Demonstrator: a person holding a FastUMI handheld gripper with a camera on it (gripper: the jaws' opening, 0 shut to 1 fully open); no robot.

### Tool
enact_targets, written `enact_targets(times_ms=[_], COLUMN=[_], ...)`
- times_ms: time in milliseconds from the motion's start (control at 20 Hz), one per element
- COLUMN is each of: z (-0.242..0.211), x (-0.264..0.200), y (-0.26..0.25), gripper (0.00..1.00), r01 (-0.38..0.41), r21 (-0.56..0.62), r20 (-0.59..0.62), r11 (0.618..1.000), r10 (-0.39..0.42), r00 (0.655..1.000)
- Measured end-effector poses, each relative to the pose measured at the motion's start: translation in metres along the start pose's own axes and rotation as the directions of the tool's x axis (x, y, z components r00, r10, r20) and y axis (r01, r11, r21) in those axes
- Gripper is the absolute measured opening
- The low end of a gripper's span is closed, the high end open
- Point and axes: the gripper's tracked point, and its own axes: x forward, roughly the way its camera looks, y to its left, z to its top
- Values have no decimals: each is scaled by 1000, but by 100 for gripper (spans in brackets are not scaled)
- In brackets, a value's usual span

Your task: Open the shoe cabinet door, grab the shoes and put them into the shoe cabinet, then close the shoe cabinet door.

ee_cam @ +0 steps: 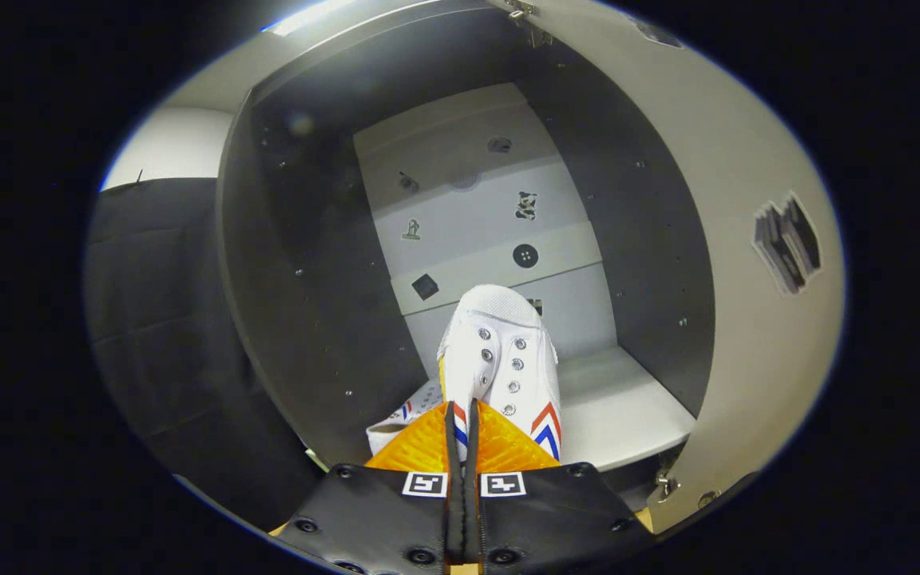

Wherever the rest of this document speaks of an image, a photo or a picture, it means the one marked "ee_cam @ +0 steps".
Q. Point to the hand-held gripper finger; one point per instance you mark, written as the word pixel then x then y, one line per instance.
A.
pixel 452 519
pixel 472 519

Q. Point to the white shoe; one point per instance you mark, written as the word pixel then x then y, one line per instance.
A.
pixel 404 415
pixel 500 343

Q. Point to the dark grey shoe cabinet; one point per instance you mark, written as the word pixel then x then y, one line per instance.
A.
pixel 308 279

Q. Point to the white cabinet shelf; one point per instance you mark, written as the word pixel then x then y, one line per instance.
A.
pixel 620 407

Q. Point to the metal door hinge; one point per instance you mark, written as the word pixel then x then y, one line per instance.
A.
pixel 532 24
pixel 666 485

